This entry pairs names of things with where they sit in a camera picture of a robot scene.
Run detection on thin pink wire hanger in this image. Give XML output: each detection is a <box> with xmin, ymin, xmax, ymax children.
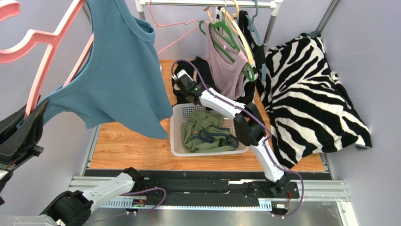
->
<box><xmin>147</xmin><ymin>0</ymin><xmax>200</xmax><ymax>55</ymax></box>

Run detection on green tank top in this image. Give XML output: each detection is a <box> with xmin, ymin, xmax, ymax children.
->
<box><xmin>181</xmin><ymin>110</ymin><xmax>239</xmax><ymax>153</ymax></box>

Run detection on blue tank top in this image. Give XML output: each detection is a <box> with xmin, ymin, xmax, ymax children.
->
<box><xmin>43</xmin><ymin>0</ymin><xmax>173</xmax><ymax>139</ymax></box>

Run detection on thick pink plastic hanger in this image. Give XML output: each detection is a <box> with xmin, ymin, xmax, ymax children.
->
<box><xmin>0</xmin><ymin>0</ymin><xmax>95</xmax><ymax>121</ymax></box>

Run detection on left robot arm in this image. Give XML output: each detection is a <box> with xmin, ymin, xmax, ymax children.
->
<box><xmin>0</xmin><ymin>100</ymin><xmax>144</xmax><ymax>226</ymax></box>

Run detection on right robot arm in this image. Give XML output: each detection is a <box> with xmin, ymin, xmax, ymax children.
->
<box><xmin>172</xmin><ymin>73</ymin><xmax>290</xmax><ymax>194</ymax></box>

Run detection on mauve tank top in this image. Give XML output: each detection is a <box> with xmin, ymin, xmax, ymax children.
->
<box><xmin>204</xmin><ymin>21</ymin><xmax>250</xmax><ymax>100</ymax></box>

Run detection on green hanger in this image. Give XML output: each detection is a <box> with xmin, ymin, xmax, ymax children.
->
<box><xmin>209</xmin><ymin>21</ymin><xmax>256</xmax><ymax>82</ymax></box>

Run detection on beige wooden hanger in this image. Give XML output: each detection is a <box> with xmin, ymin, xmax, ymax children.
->
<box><xmin>203</xmin><ymin>6</ymin><xmax>216</xmax><ymax>23</ymax></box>

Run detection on grey-blue hanger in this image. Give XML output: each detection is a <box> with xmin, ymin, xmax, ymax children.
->
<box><xmin>246</xmin><ymin>0</ymin><xmax>266</xmax><ymax>81</ymax></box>

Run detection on black tank top on right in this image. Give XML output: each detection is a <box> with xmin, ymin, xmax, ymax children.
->
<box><xmin>237</xmin><ymin>10</ymin><xmax>267</xmax><ymax>104</ymax></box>

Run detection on white plastic laundry basket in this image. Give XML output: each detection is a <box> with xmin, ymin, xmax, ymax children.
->
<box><xmin>169</xmin><ymin>104</ymin><xmax>249</xmax><ymax>157</ymax></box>

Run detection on metal clothes rack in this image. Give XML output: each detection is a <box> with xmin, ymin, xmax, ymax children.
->
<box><xmin>135</xmin><ymin>0</ymin><xmax>283</xmax><ymax>50</ymax></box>

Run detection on zebra print blanket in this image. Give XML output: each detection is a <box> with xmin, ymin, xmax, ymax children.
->
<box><xmin>256</xmin><ymin>33</ymin><xmax>372</xmax><ymax>170</ymax></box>

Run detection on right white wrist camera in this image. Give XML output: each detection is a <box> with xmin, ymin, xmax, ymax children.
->
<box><xmin>172</xmin><ymin>70</ymin><xmax>194</xmax><ymax>91</ymax></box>

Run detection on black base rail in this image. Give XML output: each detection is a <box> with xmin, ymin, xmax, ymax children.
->
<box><xmin>84</xmin><ymin>169</ymin><xmax>301</xmax><ymax>209</ymax></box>

